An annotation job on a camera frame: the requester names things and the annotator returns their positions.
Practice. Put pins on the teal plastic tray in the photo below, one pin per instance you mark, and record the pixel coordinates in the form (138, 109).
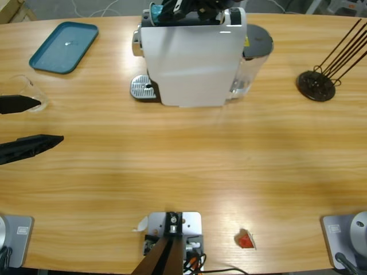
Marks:
(57, 54)

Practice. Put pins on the dark camera mount post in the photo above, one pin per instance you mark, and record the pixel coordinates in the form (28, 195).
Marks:
(163, 255)

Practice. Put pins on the white paper tab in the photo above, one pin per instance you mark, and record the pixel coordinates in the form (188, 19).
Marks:
(142, 224)

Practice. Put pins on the red coffee capsule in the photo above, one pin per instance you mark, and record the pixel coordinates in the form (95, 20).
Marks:
(245, 242)

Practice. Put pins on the white plastic stool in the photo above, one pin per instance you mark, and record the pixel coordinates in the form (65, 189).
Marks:
(329, 5)

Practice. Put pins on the white capsule coffee machine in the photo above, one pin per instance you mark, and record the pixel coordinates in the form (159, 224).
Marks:
(189, 63)

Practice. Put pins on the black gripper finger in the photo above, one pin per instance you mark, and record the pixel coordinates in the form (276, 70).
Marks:
(17, 104)
(172, 4)
(172, 15)
(28, 146)

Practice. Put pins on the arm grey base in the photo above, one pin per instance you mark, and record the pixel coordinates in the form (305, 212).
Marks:
(20, 240)
(341, 237)

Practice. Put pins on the clear glass cup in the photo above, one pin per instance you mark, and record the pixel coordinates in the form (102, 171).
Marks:
(28, 86)

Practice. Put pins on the blue coffee capsule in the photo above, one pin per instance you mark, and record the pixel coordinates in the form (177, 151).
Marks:
(156, 13)

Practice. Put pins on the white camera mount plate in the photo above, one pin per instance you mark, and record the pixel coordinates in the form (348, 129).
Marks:
(191, 220)

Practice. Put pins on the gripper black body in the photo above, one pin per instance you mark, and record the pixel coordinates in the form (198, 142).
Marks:
(206, 7)

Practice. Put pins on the black capsule holder with rods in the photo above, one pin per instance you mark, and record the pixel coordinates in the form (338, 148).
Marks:
(312, 90)

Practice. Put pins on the light wooden board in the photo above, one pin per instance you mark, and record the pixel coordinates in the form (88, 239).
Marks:
(14, 10)

